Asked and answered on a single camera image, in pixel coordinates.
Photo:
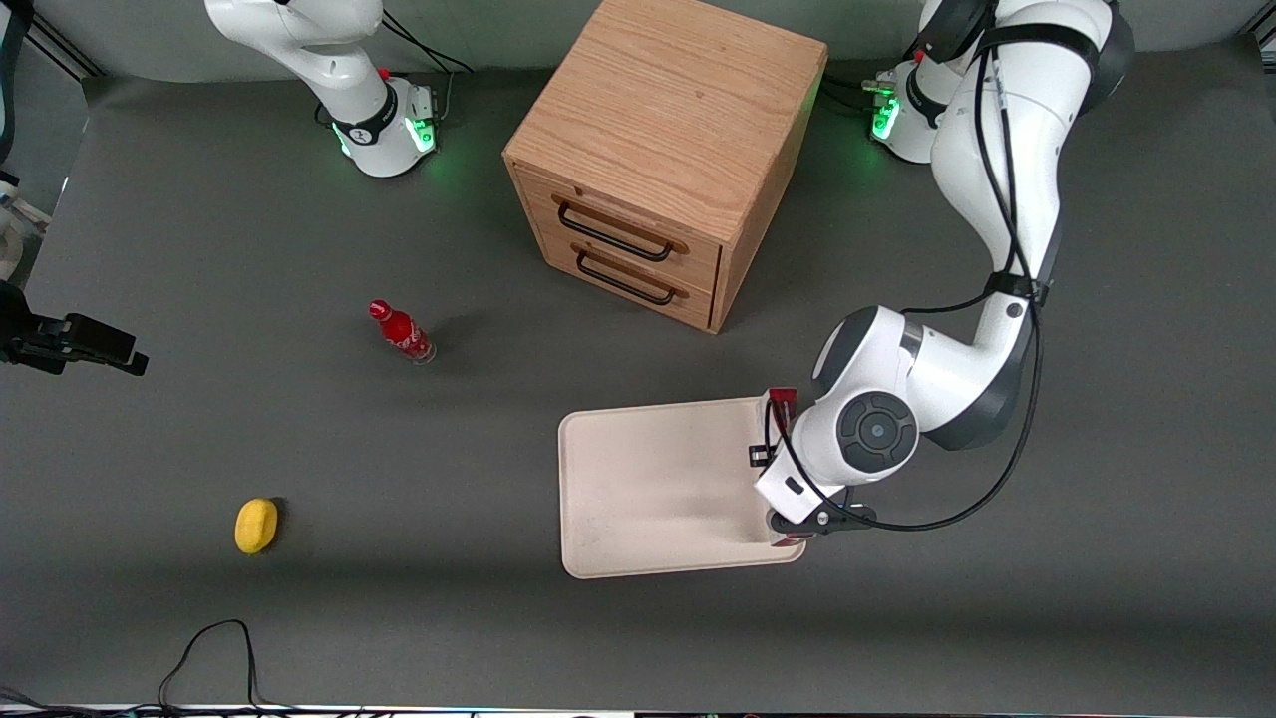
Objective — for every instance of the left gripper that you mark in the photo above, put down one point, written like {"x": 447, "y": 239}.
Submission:
{"x": 758, "y": 456}

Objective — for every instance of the wooden drawer front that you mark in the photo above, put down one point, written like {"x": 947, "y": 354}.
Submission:
{"x": 638, "y": 214}
{"x": 638, "y": 284}

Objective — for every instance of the cream plastic tray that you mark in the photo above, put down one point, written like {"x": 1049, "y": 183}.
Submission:
{"x": 658, "y": 489}

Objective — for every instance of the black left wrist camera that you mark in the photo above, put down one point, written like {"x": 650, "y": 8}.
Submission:
{"x": 832, "y": 519}

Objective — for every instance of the yellow lemon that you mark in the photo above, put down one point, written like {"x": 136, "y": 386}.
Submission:
{"x": 256, "y": 526}

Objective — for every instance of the wooden drawer cabinet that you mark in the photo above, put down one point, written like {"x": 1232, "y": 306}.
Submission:
{"x": 668, "y": 100}

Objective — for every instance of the red cola bottle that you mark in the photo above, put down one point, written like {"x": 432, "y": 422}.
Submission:
{"x": 402, "y": 332}

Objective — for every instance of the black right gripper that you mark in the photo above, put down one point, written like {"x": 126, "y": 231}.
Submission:
{"x": 48, "y": 338}

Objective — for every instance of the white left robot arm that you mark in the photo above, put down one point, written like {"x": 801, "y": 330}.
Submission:
{"x": 997, "y": 150}

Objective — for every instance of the dark frame rail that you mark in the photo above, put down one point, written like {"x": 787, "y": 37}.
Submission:
{"x": 1261, "y": 45}
{"x": 65, "y": 52}

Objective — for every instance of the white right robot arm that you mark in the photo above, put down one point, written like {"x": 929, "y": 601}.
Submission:
{"x": 369, "y": 120}

